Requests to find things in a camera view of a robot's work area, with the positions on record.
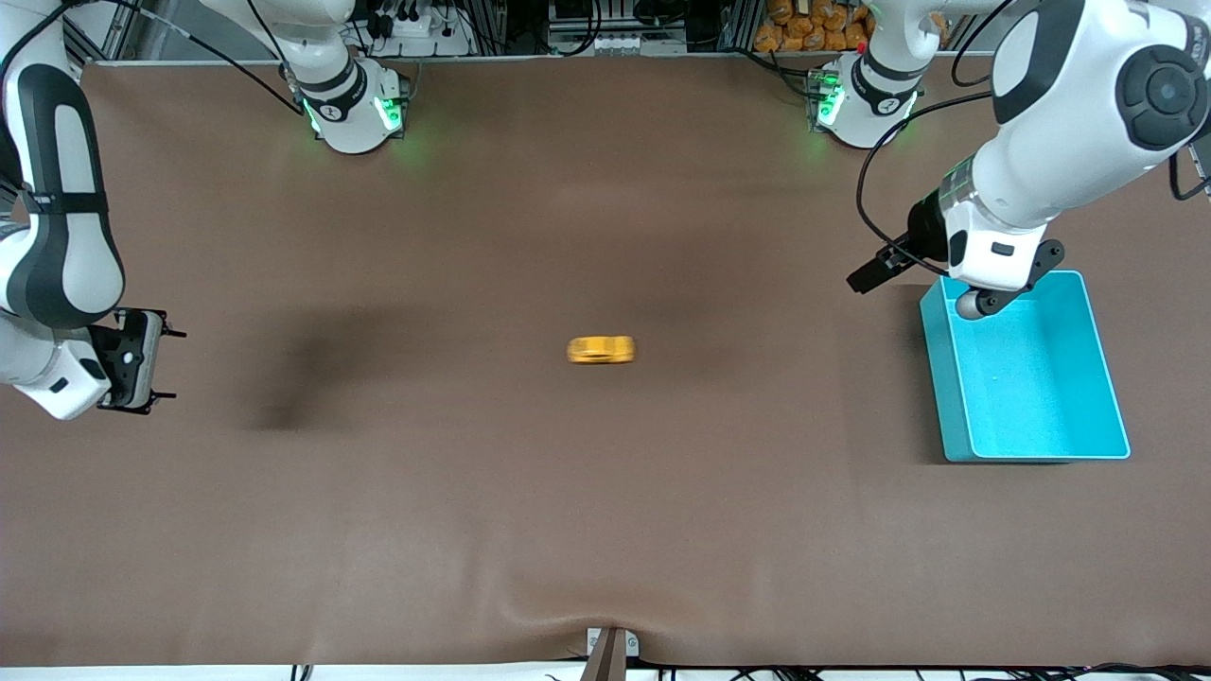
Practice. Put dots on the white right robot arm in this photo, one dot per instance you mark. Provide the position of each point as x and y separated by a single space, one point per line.
57 208

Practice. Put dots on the teal plastic bin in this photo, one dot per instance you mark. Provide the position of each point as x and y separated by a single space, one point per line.
1026 388

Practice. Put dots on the brown table mat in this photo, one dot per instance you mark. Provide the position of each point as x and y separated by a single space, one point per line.
587 492

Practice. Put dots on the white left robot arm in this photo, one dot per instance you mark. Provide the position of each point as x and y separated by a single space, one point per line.
1069 123

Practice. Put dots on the yellow beetle toy car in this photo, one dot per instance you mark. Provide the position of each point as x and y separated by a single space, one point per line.
602 350

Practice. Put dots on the pile of orange bags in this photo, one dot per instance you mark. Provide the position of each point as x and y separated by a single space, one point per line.
814 26

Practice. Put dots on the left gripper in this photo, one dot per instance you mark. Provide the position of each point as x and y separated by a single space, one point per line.
920 235

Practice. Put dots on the white power strip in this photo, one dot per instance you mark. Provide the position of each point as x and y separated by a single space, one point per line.
421 30

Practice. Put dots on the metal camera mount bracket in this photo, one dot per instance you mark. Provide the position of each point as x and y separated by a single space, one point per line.
610 653

